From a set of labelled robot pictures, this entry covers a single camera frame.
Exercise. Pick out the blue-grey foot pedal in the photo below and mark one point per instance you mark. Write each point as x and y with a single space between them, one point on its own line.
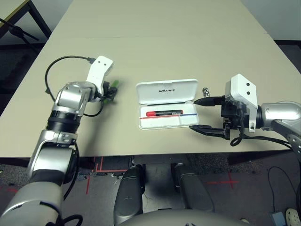
277 219

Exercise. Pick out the black tripod stand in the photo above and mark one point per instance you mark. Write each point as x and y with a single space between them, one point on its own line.
16 30

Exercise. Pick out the red floor tape cross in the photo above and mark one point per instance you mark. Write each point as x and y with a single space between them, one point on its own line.
231 181

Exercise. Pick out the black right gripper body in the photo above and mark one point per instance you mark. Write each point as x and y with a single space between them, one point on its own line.
232 113

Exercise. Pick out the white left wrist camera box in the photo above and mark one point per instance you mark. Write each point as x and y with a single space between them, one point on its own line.
100 68

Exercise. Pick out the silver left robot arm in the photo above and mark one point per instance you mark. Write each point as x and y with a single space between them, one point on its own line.
68 99

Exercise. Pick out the green highlighter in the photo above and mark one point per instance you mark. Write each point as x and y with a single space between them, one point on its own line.
116 83

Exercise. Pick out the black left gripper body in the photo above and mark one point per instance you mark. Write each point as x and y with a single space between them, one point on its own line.
107 90

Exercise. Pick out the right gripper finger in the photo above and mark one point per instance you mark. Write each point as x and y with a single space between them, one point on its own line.
209 130
207 101

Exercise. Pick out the black-framed side table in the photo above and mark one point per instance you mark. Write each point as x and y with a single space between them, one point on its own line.
41 18

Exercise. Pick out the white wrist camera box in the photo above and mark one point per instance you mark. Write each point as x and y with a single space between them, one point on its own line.
242 88
100 68

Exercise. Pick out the dark grey robot leg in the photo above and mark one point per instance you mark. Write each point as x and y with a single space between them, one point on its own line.
192 188
129 195

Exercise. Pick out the dark grey left robot leg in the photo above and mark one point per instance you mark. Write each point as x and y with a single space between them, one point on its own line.
129 195

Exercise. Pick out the grey robot torso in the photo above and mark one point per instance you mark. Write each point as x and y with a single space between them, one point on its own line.
188 220

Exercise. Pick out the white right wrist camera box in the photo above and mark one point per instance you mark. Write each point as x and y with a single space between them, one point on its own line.
242 88

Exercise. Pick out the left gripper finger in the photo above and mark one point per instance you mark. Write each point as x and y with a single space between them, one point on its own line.
114 91

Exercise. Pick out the dark grey right robot leg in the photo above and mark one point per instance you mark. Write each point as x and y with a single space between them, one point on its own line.
192 188

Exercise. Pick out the black marker with red cap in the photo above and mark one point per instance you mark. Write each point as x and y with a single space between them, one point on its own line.
164 113

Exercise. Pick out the small silver metal clip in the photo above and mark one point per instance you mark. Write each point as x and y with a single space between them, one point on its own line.
206 92

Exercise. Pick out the white perforated shoe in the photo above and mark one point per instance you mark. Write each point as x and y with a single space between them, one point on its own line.
244 220
292 216

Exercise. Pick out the white hard pencil case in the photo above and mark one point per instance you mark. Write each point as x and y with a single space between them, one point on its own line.
167 90

